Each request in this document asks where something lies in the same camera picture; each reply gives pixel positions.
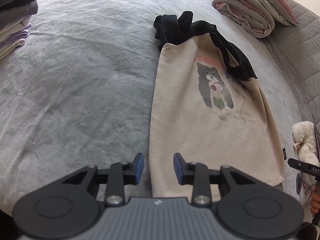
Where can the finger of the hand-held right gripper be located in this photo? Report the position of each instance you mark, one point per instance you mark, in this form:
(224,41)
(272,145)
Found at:
(293,163)

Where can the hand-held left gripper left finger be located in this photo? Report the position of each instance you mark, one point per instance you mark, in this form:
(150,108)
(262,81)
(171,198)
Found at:
(138,168)

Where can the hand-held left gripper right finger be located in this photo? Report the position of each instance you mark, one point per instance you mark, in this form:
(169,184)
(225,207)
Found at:
(178,168)

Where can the black and beige sweatshirt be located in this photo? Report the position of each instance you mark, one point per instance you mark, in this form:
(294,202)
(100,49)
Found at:
(180,105)

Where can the stack of folded clothes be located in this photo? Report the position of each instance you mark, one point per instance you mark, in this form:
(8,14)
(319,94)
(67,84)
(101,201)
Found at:
(12,17)

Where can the person's right hand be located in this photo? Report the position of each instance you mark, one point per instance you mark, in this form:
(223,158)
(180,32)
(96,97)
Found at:
(315,202)

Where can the white plush toy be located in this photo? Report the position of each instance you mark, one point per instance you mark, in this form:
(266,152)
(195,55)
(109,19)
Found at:
(303,135)

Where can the grey quilted headboard cover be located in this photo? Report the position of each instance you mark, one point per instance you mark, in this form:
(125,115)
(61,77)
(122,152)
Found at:
(302,55)

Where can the grey pink pillow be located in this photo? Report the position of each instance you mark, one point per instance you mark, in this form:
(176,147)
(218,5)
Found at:
(275,2)

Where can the folded grey pink quilt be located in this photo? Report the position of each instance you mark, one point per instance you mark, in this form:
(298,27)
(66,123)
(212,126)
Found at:
(240,7)

